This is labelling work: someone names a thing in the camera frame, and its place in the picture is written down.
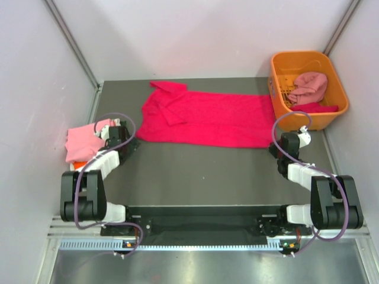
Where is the magenta shirt in basket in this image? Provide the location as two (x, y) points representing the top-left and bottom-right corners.
(290, 102), (339, 114)

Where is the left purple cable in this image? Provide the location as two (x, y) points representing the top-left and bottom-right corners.
(73, 112), (145, 258)

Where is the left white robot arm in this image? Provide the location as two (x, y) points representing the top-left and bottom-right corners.
(60, 121), (140, 235)

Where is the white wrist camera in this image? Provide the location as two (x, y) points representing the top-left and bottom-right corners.
(297, 125), (311, 148)
(95, 125), (110, 141)

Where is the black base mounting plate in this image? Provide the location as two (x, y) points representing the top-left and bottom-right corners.
(100, 206), (314, 246)

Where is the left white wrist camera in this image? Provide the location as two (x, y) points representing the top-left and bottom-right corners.
(95, 125), (110, 141)

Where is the orange plastic basket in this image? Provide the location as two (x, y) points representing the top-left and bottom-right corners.
(268, 51), (349, 131)

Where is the dusty pink shirt in basket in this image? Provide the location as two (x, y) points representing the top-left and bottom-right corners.
(287, 72), (328, 105)

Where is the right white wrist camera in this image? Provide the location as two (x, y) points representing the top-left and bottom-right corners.
(297, 125), (311, 148)

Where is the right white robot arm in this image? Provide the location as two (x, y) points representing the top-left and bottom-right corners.
(269, 132), (364, 234)

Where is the magenta t-shirt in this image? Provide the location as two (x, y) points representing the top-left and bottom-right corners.
(137, 81), (275, 148)

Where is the grey slotted cable duct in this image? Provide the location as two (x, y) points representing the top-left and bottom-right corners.
(60, 239), (283, 251)

